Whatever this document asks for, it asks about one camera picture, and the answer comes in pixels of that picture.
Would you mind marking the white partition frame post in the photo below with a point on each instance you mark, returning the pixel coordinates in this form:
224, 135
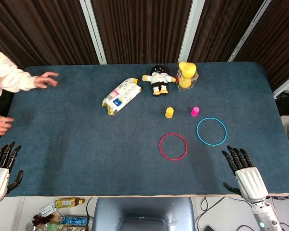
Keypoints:
285, 86
191, 31
249, 31
94, 33

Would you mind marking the yellow drink bottle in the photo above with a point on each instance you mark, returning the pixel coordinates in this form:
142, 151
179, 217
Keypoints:
67, 202

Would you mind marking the yellow heart-shaped toy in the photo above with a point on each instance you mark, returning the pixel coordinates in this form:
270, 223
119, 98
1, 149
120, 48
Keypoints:
187, 68

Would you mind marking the dark red flower decoration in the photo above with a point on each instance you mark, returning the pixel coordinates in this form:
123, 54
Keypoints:
42, 219

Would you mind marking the white and yellow snack bag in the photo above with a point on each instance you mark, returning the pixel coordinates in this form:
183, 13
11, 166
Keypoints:
121, 96

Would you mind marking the pink cup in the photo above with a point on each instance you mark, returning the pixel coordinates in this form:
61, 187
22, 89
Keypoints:
195, 111

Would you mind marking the person's white sleeved forearm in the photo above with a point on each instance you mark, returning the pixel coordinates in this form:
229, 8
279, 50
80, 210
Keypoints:
7, 74

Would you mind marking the person's right hand with ring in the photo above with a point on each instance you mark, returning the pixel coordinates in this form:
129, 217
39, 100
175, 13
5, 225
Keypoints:
0, 125

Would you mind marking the white blister pack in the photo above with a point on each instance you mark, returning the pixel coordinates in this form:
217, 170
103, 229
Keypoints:
48, 209

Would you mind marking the black object beside table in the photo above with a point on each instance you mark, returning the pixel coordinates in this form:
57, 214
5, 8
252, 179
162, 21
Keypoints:
287, 106

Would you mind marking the black phone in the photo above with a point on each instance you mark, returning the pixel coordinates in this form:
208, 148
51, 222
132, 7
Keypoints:
208, 228

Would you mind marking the silver can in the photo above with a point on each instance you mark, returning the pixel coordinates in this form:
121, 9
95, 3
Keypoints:
30, 227

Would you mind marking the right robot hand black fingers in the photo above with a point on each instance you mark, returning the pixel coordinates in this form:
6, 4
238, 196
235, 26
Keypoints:
251, 183

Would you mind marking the yellow cup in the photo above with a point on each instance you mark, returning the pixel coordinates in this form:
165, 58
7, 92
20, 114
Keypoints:
169, 113

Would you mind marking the black and white plush doll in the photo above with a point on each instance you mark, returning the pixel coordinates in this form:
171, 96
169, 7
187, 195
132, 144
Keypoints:
159, 78

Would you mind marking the green drink bottle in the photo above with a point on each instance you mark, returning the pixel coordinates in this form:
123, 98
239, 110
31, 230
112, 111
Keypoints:
53, 227

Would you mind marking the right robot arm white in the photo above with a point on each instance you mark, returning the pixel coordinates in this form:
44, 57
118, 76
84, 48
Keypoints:
265, 215

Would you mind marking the blue felt tablecloth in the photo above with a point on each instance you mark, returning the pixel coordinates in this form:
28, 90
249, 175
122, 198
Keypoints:
86, 149

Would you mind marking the brown pleated curtain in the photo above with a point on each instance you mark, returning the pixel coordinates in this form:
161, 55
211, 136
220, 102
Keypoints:
142, 31
279, 41
221, 31
38, 31

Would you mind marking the yellow ball toy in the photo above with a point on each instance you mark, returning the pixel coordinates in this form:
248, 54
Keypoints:
185, 83

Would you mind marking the person's left hand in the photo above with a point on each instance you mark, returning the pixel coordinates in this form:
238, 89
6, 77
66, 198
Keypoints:
44, 80

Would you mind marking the blue snack packet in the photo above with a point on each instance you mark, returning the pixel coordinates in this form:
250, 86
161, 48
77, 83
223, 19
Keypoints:
73, 221

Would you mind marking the clear plastic box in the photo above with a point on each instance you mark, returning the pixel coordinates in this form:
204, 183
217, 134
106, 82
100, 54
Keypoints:
187, 80

